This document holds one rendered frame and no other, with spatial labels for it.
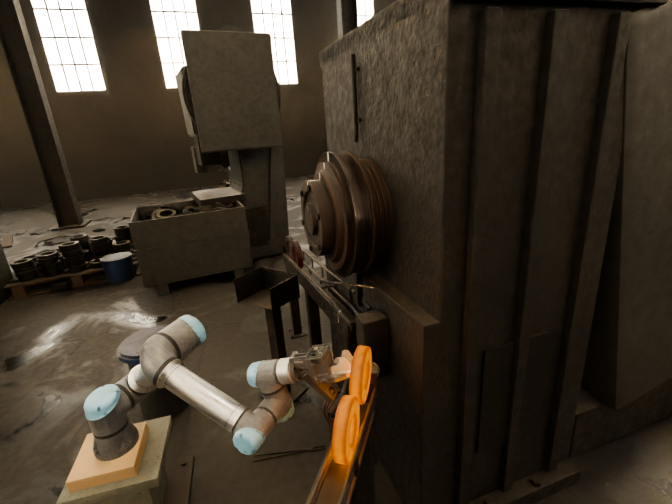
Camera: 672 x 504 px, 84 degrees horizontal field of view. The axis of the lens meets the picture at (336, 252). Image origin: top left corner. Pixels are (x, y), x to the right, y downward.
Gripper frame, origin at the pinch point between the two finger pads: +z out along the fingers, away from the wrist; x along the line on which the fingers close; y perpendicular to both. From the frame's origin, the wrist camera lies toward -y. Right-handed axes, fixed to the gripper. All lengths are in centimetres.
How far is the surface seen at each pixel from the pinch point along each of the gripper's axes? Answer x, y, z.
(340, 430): -20.5, -1.8, -1.1
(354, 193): 31, 43, 4
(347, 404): -14.9, 0.6, 0.0
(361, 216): 29.7, 35.8, 4.8
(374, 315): 29.4, 0.6, -1.2
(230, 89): 255, 140, -142
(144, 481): -11, -28, -88
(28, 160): 615, 265, -916
